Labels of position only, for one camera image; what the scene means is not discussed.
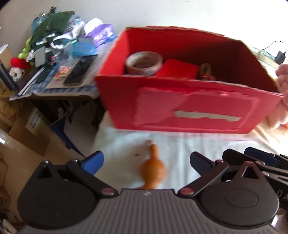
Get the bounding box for white power strip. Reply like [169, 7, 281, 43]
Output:
[257, 50, 279, 68]

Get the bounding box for black smartphone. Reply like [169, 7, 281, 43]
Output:
[64, 55, 97, 86]

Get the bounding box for clear plastic cup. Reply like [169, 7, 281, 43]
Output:
[52, 43, 74, 66]

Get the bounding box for panda plush toy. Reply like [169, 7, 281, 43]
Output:
[9, 67, 24, 82]

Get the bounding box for clear packing tape roll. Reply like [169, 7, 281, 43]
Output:
[125, 51, 163, 76]

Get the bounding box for white paper documents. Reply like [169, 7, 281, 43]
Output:
[46, 45, 106, 89]

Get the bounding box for small red snack packet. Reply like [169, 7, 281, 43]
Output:
[54, 66, 72, 79]

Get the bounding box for brown gourd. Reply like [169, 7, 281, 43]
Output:
[137, 140, 167, 190]

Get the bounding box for large red cardboard box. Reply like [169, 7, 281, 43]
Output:
[95, 26, 284, 134]

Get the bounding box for blue glasses case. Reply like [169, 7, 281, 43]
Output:
[72, 42, 96, 57]

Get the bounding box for red plush toy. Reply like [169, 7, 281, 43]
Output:
[10, 57, 30, 70]

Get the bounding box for black power adapter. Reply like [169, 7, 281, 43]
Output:
[275, 51, 285, 64]

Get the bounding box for green striped clothing pile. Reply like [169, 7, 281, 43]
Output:
[26, 11, 85, 62]

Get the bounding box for pink plush toy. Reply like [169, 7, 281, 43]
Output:
[267, 64, 288, 130]

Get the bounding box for cardboard carton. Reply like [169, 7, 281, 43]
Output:
[9, 103, 53, 156]

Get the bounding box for blue checkered cloth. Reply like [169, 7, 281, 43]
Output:
[9, 33, 119, 100]

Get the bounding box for small red gift box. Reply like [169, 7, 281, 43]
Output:
[155, 58, 199, 79]

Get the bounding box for purple tissue pack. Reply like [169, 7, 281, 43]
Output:
[84, 18, 114, 48]

